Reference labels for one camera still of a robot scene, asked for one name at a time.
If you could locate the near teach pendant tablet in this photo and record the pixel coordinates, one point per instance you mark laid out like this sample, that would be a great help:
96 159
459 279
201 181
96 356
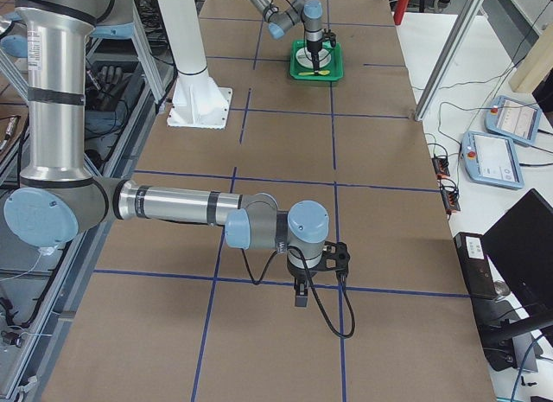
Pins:
492 160

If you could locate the black box device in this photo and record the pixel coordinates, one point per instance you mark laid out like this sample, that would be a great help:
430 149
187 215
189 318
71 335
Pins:
475 266

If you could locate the far orange black connector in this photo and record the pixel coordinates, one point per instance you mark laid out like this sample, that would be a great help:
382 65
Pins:
440 162

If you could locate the red cylinder tube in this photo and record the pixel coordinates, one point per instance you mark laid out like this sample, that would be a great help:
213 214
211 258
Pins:
399 11

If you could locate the green plastic tray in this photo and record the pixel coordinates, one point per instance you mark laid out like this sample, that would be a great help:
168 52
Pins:
335 66

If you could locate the aluminium frame post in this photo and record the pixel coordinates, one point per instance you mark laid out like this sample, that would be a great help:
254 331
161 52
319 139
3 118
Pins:
455 38

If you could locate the far teach pendant tablet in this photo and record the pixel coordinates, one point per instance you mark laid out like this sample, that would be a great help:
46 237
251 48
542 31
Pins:
514 119

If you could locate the white side bench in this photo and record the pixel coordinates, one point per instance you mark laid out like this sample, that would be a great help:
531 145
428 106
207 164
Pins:
460 105

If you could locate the beige cardboard block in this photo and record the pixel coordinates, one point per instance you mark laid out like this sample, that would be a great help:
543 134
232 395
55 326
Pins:
536 65

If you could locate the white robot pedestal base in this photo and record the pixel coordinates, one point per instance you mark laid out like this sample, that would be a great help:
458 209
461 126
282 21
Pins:
197 102

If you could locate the teach pendant tablet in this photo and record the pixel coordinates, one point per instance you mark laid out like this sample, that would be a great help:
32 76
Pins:
514 119
492 160

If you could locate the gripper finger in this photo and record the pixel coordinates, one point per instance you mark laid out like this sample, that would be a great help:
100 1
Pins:
304 295
298 296

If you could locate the white round plate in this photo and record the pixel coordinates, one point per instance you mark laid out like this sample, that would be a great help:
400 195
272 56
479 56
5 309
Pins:
305 58

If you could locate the black laptop computer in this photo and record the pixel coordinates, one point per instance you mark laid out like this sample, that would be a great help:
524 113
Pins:
520 247

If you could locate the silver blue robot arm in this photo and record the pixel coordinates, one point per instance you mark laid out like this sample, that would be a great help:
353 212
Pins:
307 12

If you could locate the near orange black connector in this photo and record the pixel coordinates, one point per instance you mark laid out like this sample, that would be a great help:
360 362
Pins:
449 191

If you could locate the yellow plastic spoon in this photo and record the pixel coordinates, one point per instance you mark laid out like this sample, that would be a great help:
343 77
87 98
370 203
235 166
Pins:
315 73

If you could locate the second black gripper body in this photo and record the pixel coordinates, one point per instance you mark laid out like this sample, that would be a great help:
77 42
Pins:
297 272

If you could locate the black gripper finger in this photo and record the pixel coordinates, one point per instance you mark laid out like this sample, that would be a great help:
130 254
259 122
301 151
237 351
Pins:
317 60
313 60

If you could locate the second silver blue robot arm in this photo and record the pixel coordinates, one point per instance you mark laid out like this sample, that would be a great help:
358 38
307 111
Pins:
59 198

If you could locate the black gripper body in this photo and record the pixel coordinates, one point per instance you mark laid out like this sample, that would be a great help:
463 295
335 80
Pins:
313 48

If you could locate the orange black connector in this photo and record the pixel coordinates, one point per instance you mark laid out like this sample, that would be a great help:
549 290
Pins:
440 162
449 191

